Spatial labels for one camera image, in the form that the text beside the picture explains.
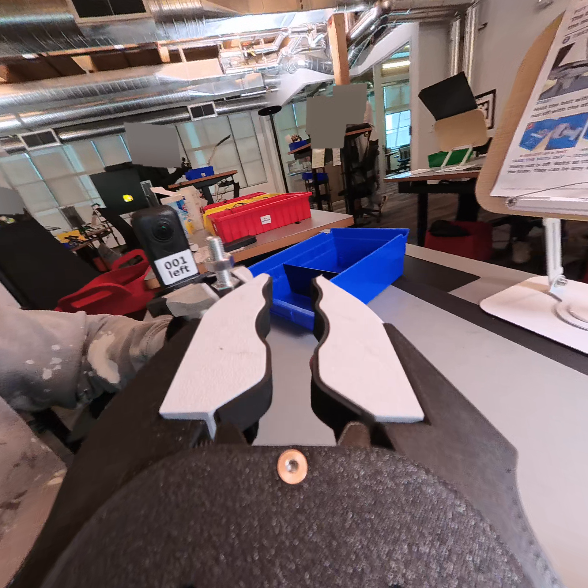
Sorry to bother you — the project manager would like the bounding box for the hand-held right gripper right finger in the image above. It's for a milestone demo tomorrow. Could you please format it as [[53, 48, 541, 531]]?
[[311, 276, 425, 435]]

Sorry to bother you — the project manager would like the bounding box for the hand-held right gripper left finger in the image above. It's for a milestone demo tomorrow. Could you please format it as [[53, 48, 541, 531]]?
[[159, 273, 273, 438]]

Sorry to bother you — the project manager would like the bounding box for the blue plastic storage bin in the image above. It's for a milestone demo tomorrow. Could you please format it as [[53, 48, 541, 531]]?
[[248, 227, 409, 330]]

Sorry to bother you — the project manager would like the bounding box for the person's left forearm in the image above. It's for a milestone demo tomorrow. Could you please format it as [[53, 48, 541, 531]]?
[[0, 294, 173, 412]]

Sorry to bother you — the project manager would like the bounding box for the black office chair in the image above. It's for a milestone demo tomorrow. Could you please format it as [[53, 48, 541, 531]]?
[[345, 138, 382, 219], [96, 207, 138, 251]]

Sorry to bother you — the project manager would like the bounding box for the white cardboard carton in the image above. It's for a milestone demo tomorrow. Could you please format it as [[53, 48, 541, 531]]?
[[151, 186, 205, 232]]

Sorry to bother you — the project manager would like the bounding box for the yellow plastic tray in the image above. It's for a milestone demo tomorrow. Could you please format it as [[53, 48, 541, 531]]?
[[202, 193, 282, 235]]

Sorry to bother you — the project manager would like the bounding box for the red labelled plastic tray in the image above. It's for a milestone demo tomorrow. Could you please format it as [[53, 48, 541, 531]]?
[[209, 192, 313, 243]]

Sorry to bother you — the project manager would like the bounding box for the black bin divider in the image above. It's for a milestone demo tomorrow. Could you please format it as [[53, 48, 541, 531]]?
[[282, 263, 341, 299]]

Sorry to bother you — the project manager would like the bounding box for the dark green board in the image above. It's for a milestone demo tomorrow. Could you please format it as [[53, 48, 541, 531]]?
[[89, 163, 159, 217]]

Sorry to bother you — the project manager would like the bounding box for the grey desk with wood edge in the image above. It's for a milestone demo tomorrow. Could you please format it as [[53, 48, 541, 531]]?
[[145, 209, 354, 290]]

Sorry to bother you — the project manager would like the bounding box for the tall standing desk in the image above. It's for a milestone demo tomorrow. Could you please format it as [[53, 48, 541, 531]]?
[[288, 126, 374, 212]]

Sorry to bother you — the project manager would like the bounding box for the red fabric bag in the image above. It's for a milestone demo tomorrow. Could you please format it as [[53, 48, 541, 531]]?
[[424, 220, 492, 262]]

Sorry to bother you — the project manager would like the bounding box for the black floor lamp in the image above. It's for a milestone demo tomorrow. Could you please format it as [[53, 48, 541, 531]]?
[[258, 106, 290, 194]]

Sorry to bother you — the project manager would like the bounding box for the wooden-topped work desk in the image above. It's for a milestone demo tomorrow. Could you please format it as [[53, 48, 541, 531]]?
[[383, 158, 483, 246]]

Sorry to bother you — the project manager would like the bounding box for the small green bin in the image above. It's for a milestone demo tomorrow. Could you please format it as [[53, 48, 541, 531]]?
[[427, 149, 476, 168]]

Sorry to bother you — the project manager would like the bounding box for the person's grey patterned sweatshirt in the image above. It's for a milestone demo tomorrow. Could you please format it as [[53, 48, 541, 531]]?
[[0, 400, 67, 566]]

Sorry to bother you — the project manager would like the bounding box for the wooden-edged white board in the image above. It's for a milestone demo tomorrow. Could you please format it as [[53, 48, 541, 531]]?
[[475, 9, 588, 222]]

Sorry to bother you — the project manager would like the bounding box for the beige rounded board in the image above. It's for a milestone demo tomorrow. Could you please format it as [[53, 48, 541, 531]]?
[[434, 110, 488, 151]]

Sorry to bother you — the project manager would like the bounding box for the black light flag panel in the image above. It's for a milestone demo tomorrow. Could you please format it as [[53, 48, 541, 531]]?
[[418, 72, 478, 121]]

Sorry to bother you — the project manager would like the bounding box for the printed instruction sheet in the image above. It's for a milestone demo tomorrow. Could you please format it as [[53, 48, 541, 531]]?
[[491, 0, 588, 203]]

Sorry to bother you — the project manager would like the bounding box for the silver ceiling duct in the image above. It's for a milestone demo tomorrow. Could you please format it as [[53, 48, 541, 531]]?
[[0, 69, 276, 134]]

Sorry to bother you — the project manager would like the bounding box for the white board stand frame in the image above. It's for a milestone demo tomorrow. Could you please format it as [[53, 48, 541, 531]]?
[[504, 184, 588, 330]]

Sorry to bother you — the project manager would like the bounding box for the wooden support post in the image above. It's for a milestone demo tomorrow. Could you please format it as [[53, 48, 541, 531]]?
[[328, 13, 351, 85]]

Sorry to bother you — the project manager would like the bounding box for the wall marker frame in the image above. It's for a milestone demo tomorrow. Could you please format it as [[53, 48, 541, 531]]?
[[475, 89, 497, 129]]

